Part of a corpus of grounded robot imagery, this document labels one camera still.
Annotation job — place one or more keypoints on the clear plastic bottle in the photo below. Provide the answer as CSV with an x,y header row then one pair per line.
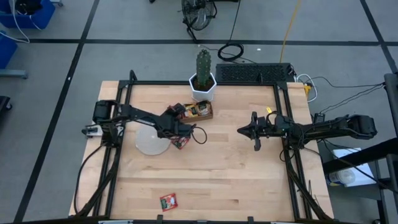
x,y
342,177

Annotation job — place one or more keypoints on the wooden compartment tea box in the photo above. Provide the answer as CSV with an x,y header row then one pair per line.
x,y
202,119

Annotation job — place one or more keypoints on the blue storage bin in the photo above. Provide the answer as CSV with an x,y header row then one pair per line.
x,y
7,49
46,18

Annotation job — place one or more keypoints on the black floor fan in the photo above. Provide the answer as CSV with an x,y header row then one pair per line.
x,y
199,12

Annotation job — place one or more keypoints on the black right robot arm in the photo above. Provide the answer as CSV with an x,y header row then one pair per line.
x,y
342,127

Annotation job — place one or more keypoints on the round pale plate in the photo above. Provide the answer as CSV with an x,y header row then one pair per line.
x,y
149,144

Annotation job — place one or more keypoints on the black perforated computer case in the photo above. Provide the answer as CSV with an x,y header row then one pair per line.
x,y
248,73

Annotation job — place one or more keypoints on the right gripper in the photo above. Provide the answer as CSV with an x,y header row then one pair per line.
x,y
256,115

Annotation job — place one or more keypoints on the orange mango tea packet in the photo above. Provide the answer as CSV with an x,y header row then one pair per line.
x,y
187,111
195,110

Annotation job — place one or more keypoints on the small black device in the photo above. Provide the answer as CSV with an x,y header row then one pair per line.
x,y
319,118

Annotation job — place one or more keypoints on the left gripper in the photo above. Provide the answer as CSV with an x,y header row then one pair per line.
x,y
180,129

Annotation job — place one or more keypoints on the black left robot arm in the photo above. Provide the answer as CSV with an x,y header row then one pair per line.
x,y
140,116

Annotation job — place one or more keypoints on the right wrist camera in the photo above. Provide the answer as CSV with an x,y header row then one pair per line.
x,y
266,127

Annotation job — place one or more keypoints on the yellow power plug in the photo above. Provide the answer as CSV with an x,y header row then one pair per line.
x,y
307,89

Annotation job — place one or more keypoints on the black aluminium table frame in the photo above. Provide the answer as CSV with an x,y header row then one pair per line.
x,y
155,82

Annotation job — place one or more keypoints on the white hexagonal plant pot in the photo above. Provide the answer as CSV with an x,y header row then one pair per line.
x,y
202,96

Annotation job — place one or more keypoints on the green cactus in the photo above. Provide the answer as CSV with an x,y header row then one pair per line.
x,y
203,68

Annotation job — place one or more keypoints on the brown tea packet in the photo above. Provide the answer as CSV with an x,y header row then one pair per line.
x,y
204,108

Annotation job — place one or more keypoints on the black metal stand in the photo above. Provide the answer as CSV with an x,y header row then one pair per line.
x,y
392,93

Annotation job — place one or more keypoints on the white box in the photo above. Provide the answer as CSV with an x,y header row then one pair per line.
x,y
360,175

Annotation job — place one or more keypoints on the black chair base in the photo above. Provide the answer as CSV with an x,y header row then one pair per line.
x,y
3,104

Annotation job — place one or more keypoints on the grey metal base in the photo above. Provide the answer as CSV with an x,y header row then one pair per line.
x,y
14,74

